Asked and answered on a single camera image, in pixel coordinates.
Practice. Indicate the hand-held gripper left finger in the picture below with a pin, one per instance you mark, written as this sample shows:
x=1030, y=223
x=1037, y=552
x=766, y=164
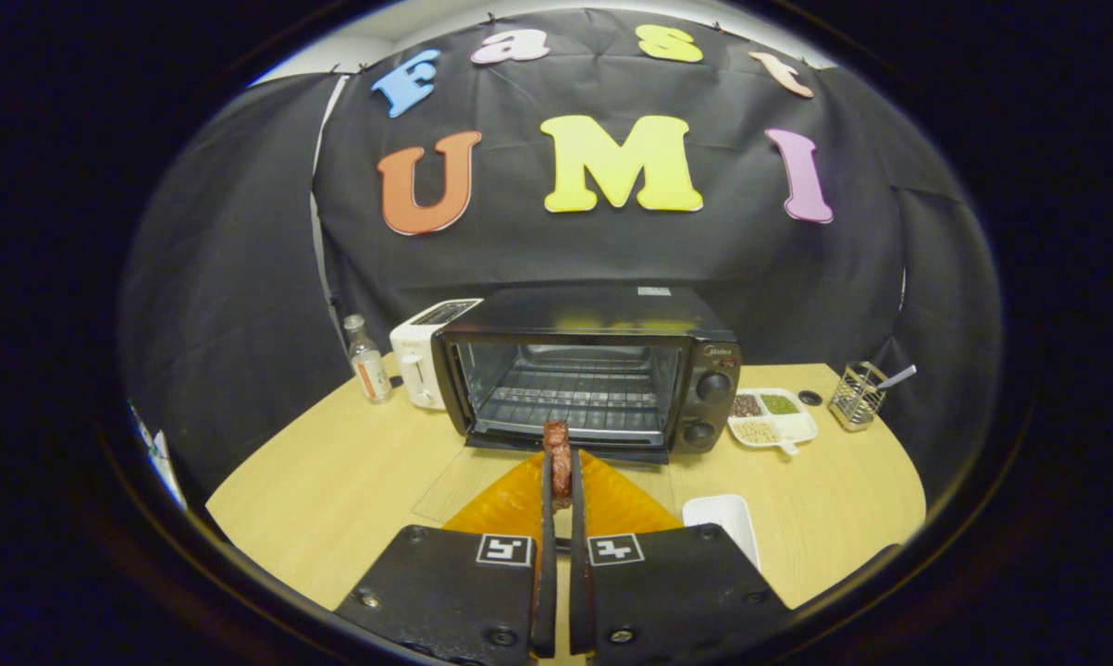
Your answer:
x=445, y=592

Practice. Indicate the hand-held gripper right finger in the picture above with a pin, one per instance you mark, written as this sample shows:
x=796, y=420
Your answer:
x=676, y=592

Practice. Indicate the red raw steak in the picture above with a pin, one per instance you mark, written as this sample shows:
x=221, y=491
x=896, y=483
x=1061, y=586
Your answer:
x=558, y=453

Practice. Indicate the black toaster oven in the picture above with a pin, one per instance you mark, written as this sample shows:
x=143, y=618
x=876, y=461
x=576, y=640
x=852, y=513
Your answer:
x=713, y=370

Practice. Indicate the white toaster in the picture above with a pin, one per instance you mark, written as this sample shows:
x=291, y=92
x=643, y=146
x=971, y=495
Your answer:
x=413, y=361

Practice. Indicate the white rectangular tray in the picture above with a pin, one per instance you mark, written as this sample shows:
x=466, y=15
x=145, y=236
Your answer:
x=718, y=518

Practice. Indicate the white divided dish with beans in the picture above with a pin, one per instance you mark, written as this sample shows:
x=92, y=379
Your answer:
x=783, y=421

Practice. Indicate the small glass bottle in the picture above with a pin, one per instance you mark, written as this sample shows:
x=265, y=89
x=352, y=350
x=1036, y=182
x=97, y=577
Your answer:
x=369, y=370

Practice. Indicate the small black round lid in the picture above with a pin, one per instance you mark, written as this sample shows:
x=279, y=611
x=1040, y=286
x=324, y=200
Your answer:
x=810, y=398

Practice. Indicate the black backdrop cloth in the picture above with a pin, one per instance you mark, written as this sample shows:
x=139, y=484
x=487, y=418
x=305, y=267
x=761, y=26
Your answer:
x=537, y=250

